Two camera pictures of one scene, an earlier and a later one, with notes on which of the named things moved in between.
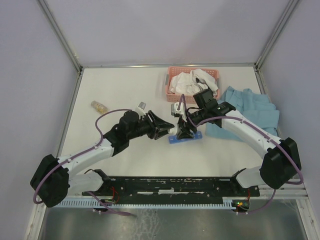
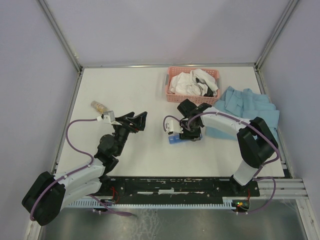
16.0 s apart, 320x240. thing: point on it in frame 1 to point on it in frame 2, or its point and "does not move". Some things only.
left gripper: (153, 125) to (138, 121)
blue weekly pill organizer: (173, 139) does not move
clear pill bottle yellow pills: (100, 108) does not move
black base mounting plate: (174, 186) does not move
